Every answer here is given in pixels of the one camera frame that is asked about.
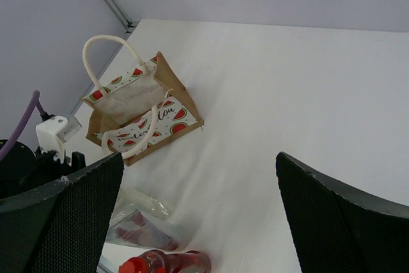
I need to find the burlap watermelon canvas bag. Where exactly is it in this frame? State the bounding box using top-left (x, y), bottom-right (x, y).
top-left (82, 35), bottom-right (205, 166)

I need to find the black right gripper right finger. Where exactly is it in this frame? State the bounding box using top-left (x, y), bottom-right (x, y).
top-left (275, 152), bottom-right (408, 272)

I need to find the clear plastic tube pack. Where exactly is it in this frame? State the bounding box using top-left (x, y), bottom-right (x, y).
top-left (105, 188), bottom-right (182, 251)

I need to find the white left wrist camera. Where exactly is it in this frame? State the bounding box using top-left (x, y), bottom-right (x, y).
top-left (36, 116), bottom-right (82, 160)

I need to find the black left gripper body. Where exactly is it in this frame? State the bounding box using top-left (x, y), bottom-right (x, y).
top-left (1, 141), bottom-right (86, 199)

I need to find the red shampoo bottle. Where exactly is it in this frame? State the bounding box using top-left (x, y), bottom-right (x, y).
top-left (118, 249), bottom-right (212, 273)

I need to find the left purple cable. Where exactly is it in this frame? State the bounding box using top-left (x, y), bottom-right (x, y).
top-left (0, 90), bottom-right (49, 162)

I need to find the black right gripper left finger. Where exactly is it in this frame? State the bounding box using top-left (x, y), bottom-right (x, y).
top-left (1, 153), bottom-right (124, 272)

